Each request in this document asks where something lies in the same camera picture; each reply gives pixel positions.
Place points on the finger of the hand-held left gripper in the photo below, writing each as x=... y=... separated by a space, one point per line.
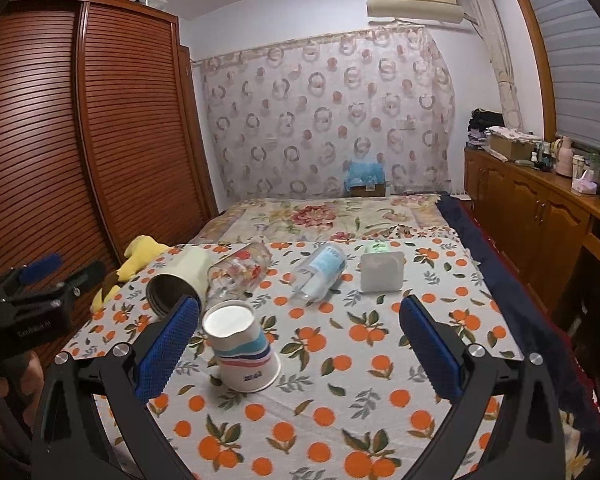
x=41 y=264
x=87 y=276

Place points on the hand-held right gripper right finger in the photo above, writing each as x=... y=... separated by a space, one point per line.
x=430 y=352

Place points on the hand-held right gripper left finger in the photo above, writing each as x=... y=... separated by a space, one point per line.
x=169 y=347

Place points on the striped paper cup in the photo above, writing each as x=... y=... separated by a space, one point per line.
x=242 y=352

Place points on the cream metal cup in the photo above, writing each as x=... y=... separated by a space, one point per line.
x=182 y=275

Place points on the white square plastic cup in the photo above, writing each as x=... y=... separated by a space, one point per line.
x=382 y=271

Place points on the floral glass cup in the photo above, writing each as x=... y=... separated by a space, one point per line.
x=240 y=271

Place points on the person's left hand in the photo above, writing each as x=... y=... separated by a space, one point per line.
x=27 y=371

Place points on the yellow plush toy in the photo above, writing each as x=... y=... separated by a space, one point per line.
x=130 y=265

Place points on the orange fruit print tablecloth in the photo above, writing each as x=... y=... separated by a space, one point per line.
x=330 y=410

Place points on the clear plastic bottle blue label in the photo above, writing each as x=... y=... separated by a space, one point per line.
x=320 y=271

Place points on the brown slatted wardrobe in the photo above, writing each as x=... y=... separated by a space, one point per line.
x=130 y=135

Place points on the small cardboard box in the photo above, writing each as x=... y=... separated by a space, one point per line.
x=367 y=190

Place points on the wooden side cabinet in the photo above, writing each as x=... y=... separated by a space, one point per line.
x=530 y=210

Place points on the floral bed blanket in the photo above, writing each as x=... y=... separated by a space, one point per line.
x=305 y=220

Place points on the blue plastic bag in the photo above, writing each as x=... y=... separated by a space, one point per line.
x=365 y=172

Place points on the pink tissue box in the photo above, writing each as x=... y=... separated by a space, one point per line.
x=584 y=184

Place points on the stack of folded clothes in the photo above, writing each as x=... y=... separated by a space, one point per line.
x=482 y=127

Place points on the folded floral cloth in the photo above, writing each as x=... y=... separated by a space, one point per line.
x=515 y=134

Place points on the pink thermos jug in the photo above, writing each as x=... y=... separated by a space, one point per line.
x=564 y=157

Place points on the green bottle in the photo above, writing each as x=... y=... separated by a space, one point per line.
x=593 y=164

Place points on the beige window curtain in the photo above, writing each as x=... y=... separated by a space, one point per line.
x=500 y=60

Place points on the grey window blind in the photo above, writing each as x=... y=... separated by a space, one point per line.
x=575 y=50

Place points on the white air conditioner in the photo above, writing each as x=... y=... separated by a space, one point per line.
x=415 y=0

